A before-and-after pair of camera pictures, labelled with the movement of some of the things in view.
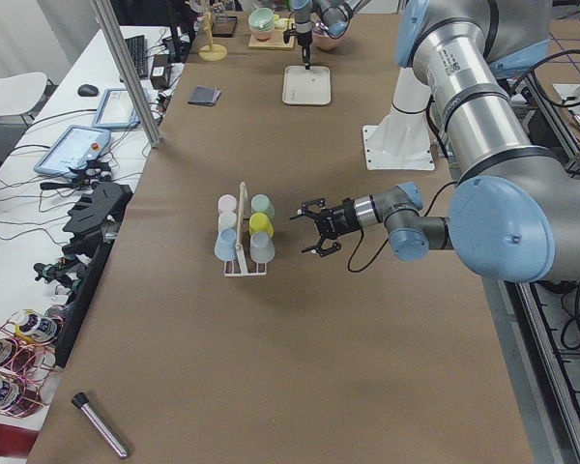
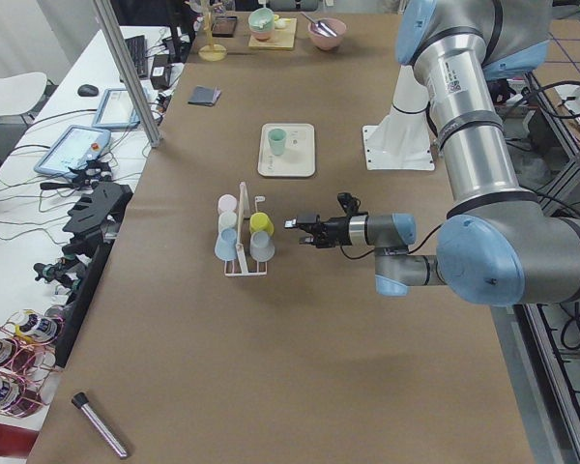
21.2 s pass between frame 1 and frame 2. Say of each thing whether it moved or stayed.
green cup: moved
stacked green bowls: stayed
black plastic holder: stayed
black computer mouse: stayed
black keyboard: stayed
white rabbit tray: moved
